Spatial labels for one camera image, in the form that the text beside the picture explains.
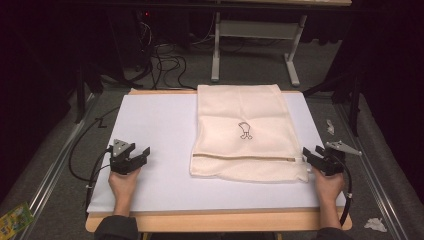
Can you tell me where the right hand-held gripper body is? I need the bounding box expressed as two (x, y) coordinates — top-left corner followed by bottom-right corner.
(319, 140), (363, 177)

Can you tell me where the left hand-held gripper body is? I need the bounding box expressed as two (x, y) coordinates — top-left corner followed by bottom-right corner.
(108, 138), (138, 175)

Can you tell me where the cream mesh laundry bag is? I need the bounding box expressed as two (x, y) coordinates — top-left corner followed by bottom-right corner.
(189, 83), (310, 184)

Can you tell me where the person's left hand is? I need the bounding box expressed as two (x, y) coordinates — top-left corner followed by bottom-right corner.
(108, 168), (142, 202)

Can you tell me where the person's right hand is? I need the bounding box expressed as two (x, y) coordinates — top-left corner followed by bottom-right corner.
(311, 168), (345, 203)

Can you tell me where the white board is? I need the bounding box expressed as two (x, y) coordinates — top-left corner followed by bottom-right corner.
(87, 92), (348, 214)

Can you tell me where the black metal stand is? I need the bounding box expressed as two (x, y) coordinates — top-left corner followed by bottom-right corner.
(73, 61), (105, 125)
(302, 71), (365, 138)

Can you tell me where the crumpled white tissue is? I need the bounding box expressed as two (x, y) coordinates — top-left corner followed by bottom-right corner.
(363, 217), (388, 233)

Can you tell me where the wooden table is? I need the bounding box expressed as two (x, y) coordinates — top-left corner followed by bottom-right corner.
(84, 88), (353, 233)

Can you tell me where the green printed packet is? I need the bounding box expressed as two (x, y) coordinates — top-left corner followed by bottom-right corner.
(0, 201), (36, 240)

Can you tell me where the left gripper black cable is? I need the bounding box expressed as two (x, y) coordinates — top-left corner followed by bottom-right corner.
(84, 146), (113, 212)

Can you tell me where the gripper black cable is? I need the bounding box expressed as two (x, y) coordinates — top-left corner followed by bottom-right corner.
(84, 146), (113, 212)
(333, 155), (354, 228)

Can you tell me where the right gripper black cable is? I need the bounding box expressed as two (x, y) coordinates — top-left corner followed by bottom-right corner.
(333, 155), (354, 228)

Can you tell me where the metal floor rail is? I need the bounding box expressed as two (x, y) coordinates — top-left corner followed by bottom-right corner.
(334, 102), (412, 240)
(18, 93), (98, 240)

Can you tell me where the black floor cable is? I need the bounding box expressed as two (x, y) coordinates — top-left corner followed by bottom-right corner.
(68, 105), (122, 183)

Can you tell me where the tangle of black cables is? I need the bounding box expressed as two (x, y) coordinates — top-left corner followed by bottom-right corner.
(133, 9), (198, 91)

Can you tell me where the white metal desk frame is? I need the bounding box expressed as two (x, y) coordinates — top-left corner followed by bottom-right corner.
(210, 11), (308, 88)

